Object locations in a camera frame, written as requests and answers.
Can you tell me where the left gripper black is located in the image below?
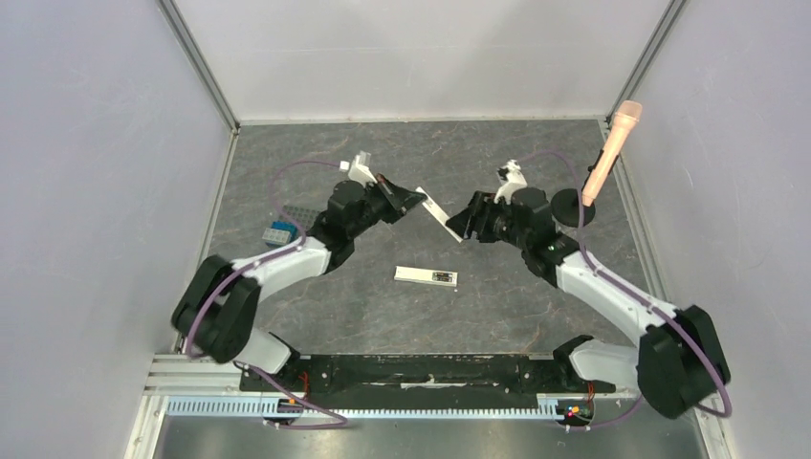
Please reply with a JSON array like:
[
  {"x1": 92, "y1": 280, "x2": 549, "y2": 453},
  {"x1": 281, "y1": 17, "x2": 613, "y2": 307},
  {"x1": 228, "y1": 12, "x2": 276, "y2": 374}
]
[{"x1": 348, "y1": 173, "x2": 427, "y2": 239}]

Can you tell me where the white remote control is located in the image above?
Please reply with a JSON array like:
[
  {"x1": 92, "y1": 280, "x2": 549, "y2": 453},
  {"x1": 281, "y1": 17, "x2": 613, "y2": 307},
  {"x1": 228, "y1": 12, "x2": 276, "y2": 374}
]
[{"x1": 393, "y1": 266, "x2": 458, "y2": 288}]

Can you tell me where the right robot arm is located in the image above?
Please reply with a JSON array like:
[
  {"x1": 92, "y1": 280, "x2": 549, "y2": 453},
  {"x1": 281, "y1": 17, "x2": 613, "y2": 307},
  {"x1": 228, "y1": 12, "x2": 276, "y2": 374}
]
[{"x1": 446, "y1": 187, "x2": 732, "y2": 419}]

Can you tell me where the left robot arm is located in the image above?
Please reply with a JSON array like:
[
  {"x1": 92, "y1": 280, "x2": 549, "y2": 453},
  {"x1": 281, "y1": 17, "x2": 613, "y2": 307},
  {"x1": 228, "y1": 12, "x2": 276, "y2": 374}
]
[{"x1": 170, "y1": 175, "x2": 427, "y2": 391}]

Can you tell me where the grey lego baseplate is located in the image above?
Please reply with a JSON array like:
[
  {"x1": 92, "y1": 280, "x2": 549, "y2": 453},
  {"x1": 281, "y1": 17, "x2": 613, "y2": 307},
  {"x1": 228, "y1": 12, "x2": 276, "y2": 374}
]
[{"x1": 277, "y1": 206, "x2": 320, "y2": 231}]

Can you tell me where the black microphone stand base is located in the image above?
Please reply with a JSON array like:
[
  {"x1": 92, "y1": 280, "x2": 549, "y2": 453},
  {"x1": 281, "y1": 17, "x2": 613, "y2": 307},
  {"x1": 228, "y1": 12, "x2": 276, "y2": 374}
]
[{"x1": 551, "y1": 188, "x2": 596, "y2": 228}]

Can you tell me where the blue lego brick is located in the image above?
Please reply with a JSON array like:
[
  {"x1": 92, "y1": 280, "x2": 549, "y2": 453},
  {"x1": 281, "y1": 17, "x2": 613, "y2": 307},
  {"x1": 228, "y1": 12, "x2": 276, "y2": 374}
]
[{"x1": 264, "y1": 221, "x2": 298, "y2": 246}]

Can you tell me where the light grey lego brick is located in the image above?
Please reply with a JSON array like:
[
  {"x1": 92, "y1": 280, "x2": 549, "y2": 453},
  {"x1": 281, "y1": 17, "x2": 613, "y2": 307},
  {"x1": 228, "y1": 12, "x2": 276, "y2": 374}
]
[{"x1": 261, "y1": 228, "x2": 294, "y2": 248}]

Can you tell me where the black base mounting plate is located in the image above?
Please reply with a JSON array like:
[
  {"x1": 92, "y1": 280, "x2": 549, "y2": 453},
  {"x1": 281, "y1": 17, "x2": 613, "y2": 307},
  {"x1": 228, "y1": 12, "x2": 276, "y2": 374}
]
[{"x1": 274, "y1": 354, "x2": 616, "y2": 410}]

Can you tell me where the pink toy microphone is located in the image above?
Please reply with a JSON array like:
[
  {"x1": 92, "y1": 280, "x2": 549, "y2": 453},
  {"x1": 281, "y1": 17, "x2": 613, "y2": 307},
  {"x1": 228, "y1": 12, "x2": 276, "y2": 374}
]
[{"x1": 581, "y1": 99, "x2": 643, "y2": 207}]

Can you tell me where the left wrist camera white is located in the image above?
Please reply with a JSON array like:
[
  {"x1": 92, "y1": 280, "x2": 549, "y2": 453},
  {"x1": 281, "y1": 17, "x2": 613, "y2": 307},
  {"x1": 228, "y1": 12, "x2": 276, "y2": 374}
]
[{"x1": 339, "y1": 150, "x2": 378, "y2": 186}]

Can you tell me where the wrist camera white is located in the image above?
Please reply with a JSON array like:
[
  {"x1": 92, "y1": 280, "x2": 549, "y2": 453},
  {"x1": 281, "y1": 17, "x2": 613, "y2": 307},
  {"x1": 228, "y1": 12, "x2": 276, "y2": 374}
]
[
  {"x1": 493, "y1": 160, "x2": 527, "y2": 204},
  {"x1": 339, "y1": 150, "x2": 378, "y2": 186}
]

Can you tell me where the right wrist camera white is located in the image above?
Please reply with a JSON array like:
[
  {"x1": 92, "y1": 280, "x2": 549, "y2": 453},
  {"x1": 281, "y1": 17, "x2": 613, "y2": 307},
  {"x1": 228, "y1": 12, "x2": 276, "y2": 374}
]
[{"x1": 493, "y1": 160, "x2": 527, "y2": 204}]

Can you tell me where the white slotted cable duct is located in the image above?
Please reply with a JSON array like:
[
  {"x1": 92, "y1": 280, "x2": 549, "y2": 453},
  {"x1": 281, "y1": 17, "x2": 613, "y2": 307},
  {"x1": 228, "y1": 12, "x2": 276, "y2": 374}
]
[{"x1": 165, "y1": 396, "x2": 560, "y2": 420}]

